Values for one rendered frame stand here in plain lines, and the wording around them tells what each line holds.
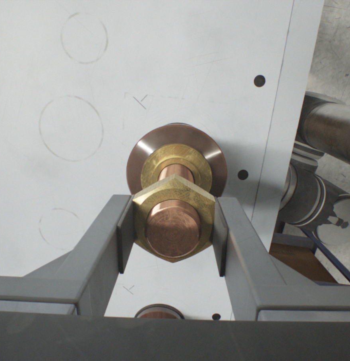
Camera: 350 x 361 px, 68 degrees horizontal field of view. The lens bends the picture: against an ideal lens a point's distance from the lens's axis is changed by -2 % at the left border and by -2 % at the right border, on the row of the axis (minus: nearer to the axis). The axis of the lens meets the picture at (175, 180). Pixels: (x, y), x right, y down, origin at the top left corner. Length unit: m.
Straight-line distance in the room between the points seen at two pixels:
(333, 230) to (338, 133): 0.18
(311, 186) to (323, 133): 0.11
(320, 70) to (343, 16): 0.31
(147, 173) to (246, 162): 0.15
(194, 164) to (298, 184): 0.30
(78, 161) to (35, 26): 0.16
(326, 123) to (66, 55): 0.45
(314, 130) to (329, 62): 1.34
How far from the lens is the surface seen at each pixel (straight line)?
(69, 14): 0.36
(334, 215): 0.56
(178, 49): 0.33
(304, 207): 0.51
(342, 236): 0.61
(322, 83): 1.90
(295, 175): 0.50
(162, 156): 0.23
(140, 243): 0.16
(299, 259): 1.37
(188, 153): 0.23
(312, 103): 0.68
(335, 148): 0.55
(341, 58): 1.96
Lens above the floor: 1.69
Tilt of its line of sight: 73 degrees down
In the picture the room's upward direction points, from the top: 176 degrees counter-clockwise
